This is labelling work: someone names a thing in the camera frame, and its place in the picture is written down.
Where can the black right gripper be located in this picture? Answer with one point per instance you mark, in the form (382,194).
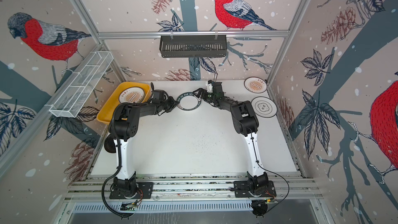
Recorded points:
(202,93)

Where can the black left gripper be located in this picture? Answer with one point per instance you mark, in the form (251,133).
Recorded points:
(173,103)

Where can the green rimmed plate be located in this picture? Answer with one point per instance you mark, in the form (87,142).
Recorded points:
(188,101)

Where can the orange sunburst plate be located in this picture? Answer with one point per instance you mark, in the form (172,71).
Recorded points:
(132,95)

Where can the orange sunburst plate corner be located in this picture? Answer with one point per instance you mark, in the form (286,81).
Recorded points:
(255,85)

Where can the white black pattern plate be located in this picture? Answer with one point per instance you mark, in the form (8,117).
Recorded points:
(264,107)

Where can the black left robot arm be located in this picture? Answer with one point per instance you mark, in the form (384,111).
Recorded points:
(123,127)

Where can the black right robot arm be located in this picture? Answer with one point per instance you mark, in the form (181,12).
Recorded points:
(245,123)

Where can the yellow plastic bin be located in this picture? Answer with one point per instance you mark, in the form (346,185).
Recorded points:
(106,112)

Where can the black hanging basket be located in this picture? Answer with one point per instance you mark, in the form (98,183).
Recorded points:
(193,46)

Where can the black round plate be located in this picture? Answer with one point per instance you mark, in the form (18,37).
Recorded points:
(109,144)

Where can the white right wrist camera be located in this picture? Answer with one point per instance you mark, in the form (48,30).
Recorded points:
(214,87)

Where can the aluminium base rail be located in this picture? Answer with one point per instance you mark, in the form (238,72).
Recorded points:
(211,194)

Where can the horizontal aluminium frame bar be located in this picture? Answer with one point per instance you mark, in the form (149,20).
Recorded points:
(154,35)

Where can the white wire basket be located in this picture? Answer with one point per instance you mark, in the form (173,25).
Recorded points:
(73,98)

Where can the aluminium frame post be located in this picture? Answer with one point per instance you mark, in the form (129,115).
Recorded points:
(89,23)
(299,14)

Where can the right aluminium frame post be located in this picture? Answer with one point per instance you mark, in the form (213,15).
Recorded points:
(299,14)

